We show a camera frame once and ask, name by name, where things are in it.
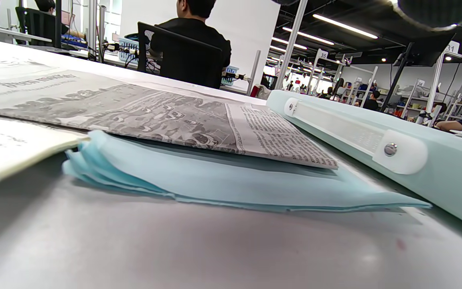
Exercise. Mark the silver aluminium profile post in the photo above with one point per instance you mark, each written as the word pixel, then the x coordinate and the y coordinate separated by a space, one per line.
pixel 291 44

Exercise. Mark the white printed test paper document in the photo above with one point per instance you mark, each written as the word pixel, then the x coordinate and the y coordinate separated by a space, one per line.
pixel 6 148

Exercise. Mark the white desk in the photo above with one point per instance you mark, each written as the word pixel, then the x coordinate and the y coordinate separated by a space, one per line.
pixel 10 34

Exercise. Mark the grey newspaper document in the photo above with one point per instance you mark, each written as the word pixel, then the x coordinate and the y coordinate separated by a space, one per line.
pixel 114 108

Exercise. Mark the light blue paper document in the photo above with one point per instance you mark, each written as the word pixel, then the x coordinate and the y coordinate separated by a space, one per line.
pixel 235 184

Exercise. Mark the black office chair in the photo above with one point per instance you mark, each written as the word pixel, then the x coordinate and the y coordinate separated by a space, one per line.
pixel 187 64
pixel 38 26

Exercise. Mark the person's left hand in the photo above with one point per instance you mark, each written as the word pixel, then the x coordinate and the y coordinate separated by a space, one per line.
pixel 443 12

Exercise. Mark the silver aluminium frame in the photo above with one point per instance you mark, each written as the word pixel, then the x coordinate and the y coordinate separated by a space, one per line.
pixel 92 28

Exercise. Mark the blue plastic basket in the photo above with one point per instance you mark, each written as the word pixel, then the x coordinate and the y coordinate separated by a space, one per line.
pixel 128 48
pixel 230 76

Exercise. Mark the long ceiling light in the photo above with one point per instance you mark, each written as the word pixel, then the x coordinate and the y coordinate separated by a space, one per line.
pixel 289 43
pixel 345 26
pixel 309 36

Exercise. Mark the row of white workstation frames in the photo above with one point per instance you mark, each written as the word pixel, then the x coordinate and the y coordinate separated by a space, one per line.
pixel 437 84

